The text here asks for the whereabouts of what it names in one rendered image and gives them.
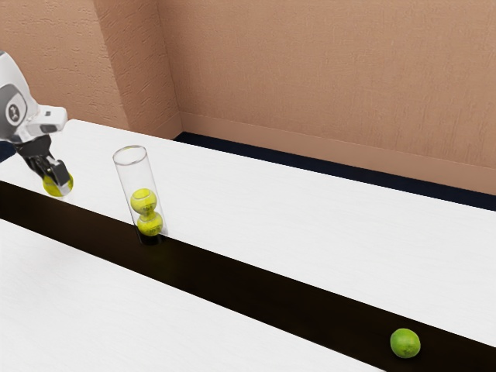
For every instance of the yellow tennis ball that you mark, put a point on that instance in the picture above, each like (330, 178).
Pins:
(143, 200)
(49, 186)
(149, 224)

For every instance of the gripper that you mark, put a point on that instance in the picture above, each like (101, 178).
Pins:
(34, 149)

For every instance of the green lime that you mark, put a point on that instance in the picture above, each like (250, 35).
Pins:
(405, 343)

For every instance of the clear plastic tube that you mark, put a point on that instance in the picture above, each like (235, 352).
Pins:
(136, 174)

